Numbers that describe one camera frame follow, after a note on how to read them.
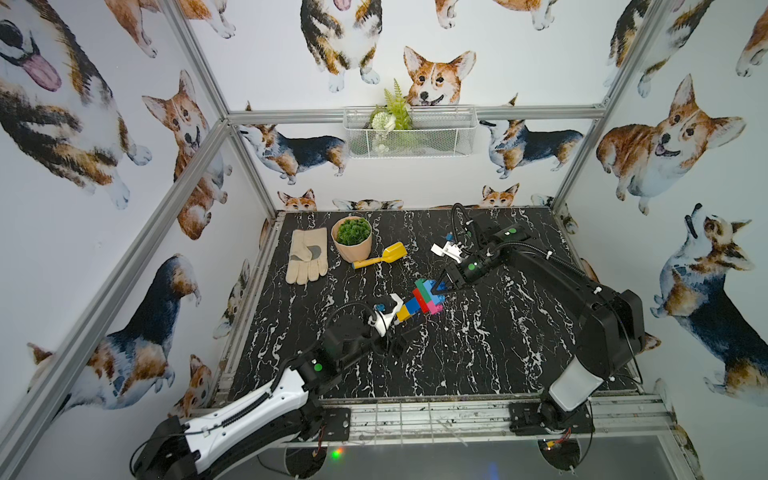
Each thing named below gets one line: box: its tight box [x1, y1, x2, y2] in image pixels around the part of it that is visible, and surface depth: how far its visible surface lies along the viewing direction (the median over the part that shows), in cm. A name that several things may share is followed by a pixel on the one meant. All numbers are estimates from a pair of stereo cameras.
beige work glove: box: [286, 227, 329, 285], surface depth 109 cm
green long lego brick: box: [414, 278, 433, 303], surface depth 78 cm
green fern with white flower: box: [370, 78, 416, 154], surface depth 86 cm
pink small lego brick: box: [426, 300, 443, 315], surface depth 76 cm
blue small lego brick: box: [406, 297, 421, 315], surface depth 78 cm
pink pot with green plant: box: [331, 216, 373, 263], surface depth 102 cm
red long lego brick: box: [412, 288, 430, 314], surface depth 78 cm
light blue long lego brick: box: [423, 279, 447, 306], surface depth 76 cm
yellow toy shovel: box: [351, 242, 408, 269], surface depth 109 cm
